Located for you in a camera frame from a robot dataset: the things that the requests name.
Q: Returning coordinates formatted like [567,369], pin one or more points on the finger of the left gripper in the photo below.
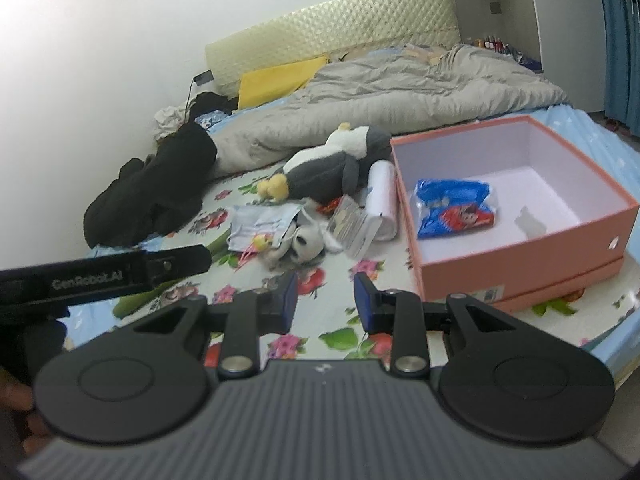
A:
[174,264]

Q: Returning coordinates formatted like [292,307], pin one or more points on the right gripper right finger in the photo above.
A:
[404,316]

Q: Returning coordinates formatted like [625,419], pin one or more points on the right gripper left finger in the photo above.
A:
[250,315]

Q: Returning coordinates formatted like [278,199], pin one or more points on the clear labelled plastic packet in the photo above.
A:
[353,227]

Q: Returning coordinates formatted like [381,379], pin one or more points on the small panda plush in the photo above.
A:
[300,245]

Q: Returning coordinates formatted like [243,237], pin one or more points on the blue surgical mask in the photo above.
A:
[268,220]

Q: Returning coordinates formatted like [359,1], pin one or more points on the blue red snack bag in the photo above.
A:
[450,207]

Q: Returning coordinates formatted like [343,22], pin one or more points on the red foil snack packet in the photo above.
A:
[330,207]

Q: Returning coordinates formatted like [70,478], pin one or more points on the person's left hand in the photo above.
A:
[18,398]

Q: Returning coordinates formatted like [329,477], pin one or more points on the green back massager brush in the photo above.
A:
[130,304]

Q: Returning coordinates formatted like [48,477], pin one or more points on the black clothing pile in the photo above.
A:
[160,194]

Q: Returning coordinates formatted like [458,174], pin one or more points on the floral bed sheet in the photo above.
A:
[326,324]

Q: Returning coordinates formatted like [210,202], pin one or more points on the white spray can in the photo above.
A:
[381,201]

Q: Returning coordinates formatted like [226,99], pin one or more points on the pink cardboard box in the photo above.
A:
[503,153]

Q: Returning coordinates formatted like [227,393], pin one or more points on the white crumpled cloth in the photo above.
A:
[167,121]

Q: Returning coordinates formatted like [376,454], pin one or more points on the grey white penguin plush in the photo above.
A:
[326,172]

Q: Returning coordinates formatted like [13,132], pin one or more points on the yellow pillow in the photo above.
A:
[271,83]

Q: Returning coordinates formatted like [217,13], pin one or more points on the grey duvet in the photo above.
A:
[399,92]

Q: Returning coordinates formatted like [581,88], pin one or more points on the bottles on bedside shelf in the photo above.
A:
[500,47]

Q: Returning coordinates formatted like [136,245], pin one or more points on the grey wardrobe cabinet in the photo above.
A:
[566,36]

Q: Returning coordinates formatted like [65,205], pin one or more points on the blue curtain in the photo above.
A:
[621,100]

